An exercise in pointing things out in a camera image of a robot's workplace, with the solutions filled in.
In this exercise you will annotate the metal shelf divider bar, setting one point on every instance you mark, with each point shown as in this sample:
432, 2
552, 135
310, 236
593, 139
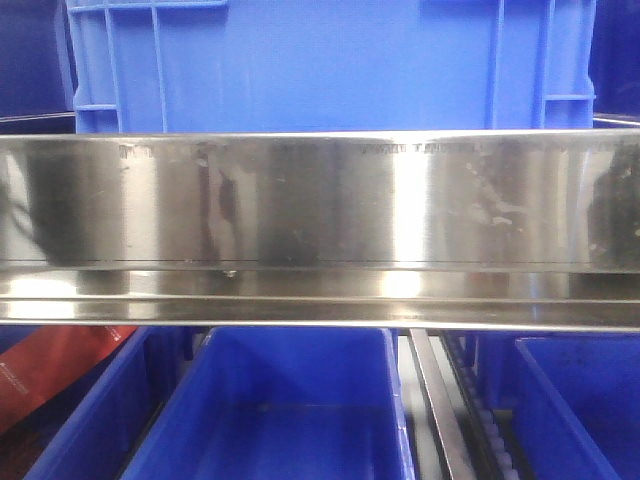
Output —
454, 455

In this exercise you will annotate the lower middle blue bin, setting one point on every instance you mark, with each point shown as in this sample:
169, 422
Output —
283, 403

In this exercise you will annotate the blue bin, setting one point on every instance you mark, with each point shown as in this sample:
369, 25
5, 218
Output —
574, 400
90, 429
283, 403

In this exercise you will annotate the upper blue crate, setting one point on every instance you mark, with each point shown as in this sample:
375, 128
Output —
302, 66

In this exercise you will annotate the black roller track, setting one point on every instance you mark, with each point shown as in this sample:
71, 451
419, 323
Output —
488, 433

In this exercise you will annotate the red package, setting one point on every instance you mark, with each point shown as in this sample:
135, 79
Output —
48, 361

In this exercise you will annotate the lower right blue bin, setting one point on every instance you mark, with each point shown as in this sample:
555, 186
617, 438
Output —
574, 400

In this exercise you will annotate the lower left blue bin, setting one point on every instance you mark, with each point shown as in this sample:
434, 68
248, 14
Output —
90, 429

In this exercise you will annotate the stainless steel shelf rail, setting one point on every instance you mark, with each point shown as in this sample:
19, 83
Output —
460, 230

